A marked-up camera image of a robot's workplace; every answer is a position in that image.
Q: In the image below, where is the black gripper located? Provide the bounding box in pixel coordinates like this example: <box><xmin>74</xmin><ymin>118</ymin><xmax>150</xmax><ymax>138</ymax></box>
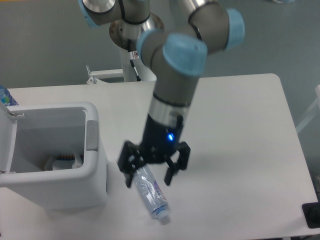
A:
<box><xmin>117</xmin><ymin>115</ymin><xmax>191</xmax><ymax>188</ymax></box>

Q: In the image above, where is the crushed clear plastic bottle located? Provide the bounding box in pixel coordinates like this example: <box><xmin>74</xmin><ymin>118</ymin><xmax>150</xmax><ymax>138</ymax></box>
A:
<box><xmin>133</xmin><ymin>164</ymin><xmax>170</xmax><ymax>225</ymax></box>

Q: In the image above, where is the white plastic wrapper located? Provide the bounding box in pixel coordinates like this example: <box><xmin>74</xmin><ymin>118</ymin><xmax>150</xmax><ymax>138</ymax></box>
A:
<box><xmin>52</xmin><ymin>154</ymin><xmax>84</xmax><ymax>171</ymax></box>

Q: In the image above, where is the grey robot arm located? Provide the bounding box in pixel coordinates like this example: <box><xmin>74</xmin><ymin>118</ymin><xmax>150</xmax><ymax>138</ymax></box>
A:
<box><xmin>117</xmin><ymin>0</ymin><xmax>245</xmax><ymax>187</ymax></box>

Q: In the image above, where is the white trash can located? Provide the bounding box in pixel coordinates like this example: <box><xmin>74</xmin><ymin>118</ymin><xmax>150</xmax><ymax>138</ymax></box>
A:
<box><xmin>0</xmin><ymin>102</ymin><xmax>108</xmax><ymax>210</ymax></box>

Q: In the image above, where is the blue orange snack packet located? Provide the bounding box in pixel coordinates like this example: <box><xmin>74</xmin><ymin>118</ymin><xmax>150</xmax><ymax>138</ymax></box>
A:
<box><xmin>56</xmin><ymin>155</ymin><xmax>75</xmax><ymax>161</ymax></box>

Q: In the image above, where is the white item in bin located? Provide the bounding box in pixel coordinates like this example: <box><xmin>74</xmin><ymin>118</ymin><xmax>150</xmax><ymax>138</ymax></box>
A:
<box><xmin>43</xmin><ymin>156</ymin><xmax>57</xmax><ymax>171</ymax></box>

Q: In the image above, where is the black device at table corner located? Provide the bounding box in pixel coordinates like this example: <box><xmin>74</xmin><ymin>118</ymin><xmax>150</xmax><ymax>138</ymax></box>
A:
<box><xmin>302</xmin><ymin>202</ymin><xmax>320</xmax><ymax>229</ymax></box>

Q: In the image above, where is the blue bottle at table edge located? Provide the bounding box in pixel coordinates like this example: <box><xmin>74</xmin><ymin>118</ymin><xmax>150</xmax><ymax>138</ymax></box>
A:
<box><xmin>0</xmin><ymin>85</ymin><xmax>19</xmax><ymax>106</ymax></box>

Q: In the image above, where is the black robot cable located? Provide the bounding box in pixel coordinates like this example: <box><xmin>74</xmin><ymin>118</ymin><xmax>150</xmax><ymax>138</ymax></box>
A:
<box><xmin>126</xmin><ymin>38</ymin><xmax>143</xmax><ymax>82</ymax></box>

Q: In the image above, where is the white frame at right edge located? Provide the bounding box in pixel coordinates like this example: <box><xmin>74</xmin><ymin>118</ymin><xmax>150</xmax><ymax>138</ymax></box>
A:
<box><xmin>295</xmin><ymin>85</ymin><xmax>320</xmax><ymax>134</ymax></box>

